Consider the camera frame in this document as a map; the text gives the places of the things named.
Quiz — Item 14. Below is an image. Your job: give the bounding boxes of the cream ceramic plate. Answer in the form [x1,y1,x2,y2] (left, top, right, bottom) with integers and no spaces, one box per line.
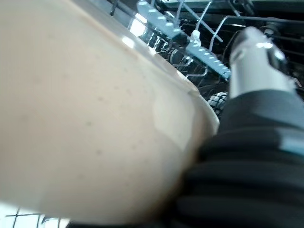
[0,0,221,221]

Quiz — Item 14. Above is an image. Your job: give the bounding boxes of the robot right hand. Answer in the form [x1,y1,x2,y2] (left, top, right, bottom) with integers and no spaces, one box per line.
[68,26,304,228]

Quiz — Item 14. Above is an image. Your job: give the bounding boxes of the grey wire dishwasher basket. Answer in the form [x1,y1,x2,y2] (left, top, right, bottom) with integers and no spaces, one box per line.
[108,0,304,115]

